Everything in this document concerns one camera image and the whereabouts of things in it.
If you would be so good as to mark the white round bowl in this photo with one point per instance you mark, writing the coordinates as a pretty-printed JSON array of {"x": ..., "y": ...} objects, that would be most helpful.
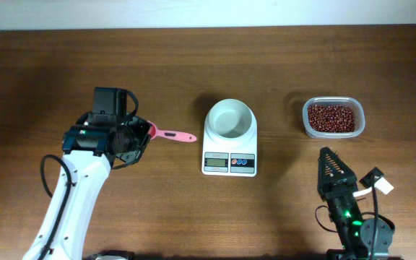
[{"x": 230, "y": 119}]

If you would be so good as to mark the red adzuki beans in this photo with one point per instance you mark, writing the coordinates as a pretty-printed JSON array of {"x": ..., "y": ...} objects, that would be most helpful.
[{"x": 331, "y": 118}]

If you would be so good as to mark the white digital kitchen scale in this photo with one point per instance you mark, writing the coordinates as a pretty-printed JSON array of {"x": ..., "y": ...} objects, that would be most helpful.
[{"x": 232, "y": 157}]

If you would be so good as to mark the clear plastic container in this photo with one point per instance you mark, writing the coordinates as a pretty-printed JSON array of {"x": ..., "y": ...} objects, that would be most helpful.
[{"x": 345, "y": 101}]

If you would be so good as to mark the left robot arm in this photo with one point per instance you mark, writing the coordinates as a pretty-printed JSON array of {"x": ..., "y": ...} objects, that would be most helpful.
[{"x": 104, "y": 139}]

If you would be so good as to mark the pink measuring scoop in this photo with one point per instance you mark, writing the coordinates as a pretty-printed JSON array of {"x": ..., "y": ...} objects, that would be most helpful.
[{"x": 178, "y": 136}]

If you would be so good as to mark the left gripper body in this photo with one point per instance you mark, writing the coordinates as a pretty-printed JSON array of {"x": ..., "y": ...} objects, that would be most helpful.
[{"x": 136, "y": 133}]

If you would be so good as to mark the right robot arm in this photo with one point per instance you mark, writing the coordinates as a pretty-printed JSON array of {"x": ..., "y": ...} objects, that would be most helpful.
[{"x": 353, "y": 207}]

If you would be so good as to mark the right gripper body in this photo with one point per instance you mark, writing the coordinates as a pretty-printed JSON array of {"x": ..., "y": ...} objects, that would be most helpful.
[{"x": 337, "y": 186}]

